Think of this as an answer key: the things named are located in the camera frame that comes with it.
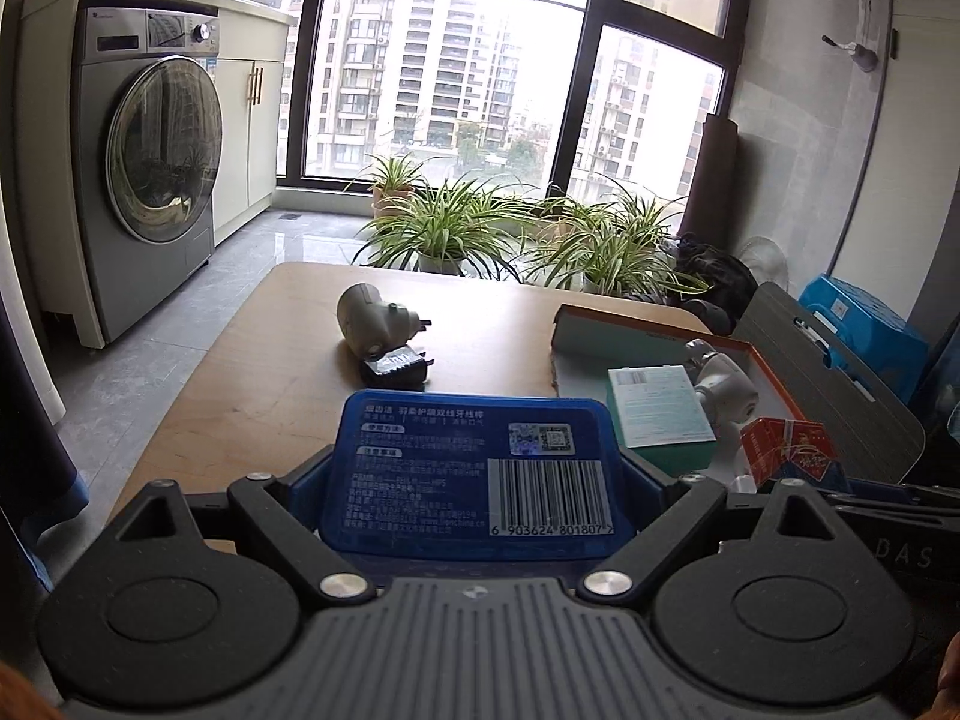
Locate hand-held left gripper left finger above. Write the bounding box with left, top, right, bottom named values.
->
left=111, top=445, right=374, bottom=606

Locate red and blue card box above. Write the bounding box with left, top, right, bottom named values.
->
left=740, top=418, right=848, bottom=492

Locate grey plug-in repellent device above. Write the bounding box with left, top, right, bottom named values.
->
left=337, top=283, right=434, bottom=359

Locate blue plastic box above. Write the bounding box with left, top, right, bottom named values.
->
left=319, top=392, right=637, bottom=561

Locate dark cloth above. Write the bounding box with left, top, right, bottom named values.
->
left=0, top=292, right=91, bottom=601

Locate large spider plant white pot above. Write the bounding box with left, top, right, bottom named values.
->
left=351, top=176, right=542, bottom=278

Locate black bag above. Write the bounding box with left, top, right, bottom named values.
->
left=671, top=234, right=760, bottom=316

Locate white fan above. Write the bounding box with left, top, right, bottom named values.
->
left=739, top=235, right=790, bottom=293

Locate grey wall fixture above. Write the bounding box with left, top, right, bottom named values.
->
left=821, top=34, right=880, bottom=74

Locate spider plant terracotta pot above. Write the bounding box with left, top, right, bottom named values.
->
left=345, top=152, right=445, bottom=220

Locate grey board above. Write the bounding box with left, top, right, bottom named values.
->
left=731, top=281, right=927, bottom=485

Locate grey front-load washing machine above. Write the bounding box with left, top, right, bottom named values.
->
left=75, top=4, right=226, bottom=350

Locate blue plastic stool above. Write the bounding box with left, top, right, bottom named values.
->
left=796, top=274, right=931, bottom=406

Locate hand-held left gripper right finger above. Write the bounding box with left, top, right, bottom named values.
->
left=579, top=450, right=842, bottom=606

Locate white plug-in repellent device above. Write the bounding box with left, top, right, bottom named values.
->
left=684, top=339, right=760, bottom=425

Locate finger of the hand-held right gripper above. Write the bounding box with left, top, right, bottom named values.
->
left=814, top=465, right=960, bottom=522

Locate black charger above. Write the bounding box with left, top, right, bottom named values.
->
left=360, top=345, right=434, bottom=385

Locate orange-rimmed cardboard tray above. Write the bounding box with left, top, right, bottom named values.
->
left=551, top=304, right=826, bottom=488

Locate brown rolled mat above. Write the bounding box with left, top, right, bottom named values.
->
left=679, top=112, right=740, bottom=241

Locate teal bandage box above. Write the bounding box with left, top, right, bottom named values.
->
left=606, top=365, right=717, bottom=477

